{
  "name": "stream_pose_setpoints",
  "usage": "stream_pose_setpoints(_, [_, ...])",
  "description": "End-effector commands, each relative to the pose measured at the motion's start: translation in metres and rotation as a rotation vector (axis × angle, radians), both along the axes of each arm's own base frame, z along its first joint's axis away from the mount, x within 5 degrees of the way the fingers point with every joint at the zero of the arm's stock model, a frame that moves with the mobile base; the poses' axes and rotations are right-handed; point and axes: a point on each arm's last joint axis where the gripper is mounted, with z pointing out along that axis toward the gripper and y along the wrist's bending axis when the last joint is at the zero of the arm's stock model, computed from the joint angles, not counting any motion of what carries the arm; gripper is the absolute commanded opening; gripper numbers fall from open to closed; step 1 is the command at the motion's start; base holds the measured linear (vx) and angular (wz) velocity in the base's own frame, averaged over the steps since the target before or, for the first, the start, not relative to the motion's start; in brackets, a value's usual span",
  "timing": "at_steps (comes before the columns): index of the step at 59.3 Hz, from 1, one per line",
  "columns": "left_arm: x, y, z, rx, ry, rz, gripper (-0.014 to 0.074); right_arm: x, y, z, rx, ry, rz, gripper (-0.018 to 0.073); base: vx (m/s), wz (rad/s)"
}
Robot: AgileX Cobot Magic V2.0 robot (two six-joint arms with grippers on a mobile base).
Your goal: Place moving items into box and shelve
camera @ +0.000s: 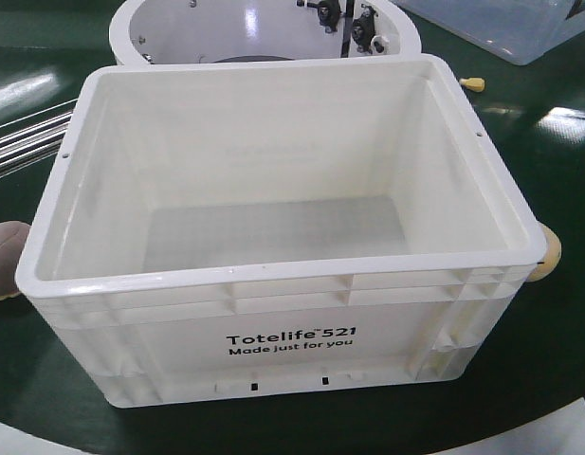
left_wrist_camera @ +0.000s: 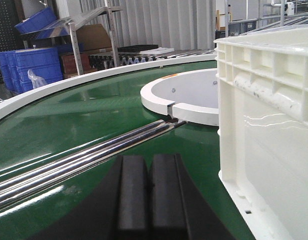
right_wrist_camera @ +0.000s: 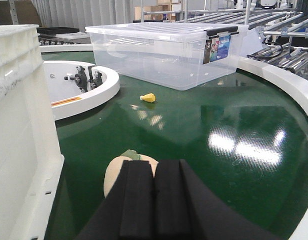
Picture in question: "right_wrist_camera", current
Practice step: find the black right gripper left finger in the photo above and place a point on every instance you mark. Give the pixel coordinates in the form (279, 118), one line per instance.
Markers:
(127, 211)

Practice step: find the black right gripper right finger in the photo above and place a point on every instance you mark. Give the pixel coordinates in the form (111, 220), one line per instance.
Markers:
(186, 209)

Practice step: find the yellow dinosaur plush toy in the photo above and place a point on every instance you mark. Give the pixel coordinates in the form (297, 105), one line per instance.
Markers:
(114, 167)

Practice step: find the white plastic tote box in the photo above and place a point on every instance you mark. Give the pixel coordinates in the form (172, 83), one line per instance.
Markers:
(30, 157)

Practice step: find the clear plastic storage box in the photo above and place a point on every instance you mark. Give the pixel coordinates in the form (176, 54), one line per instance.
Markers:
(174, 55)

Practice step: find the small yellow toy piece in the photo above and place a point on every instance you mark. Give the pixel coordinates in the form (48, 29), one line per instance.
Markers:
(150, 97)

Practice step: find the white outer conveyor rim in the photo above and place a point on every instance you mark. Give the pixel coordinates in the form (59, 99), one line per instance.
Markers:
(245, 135)

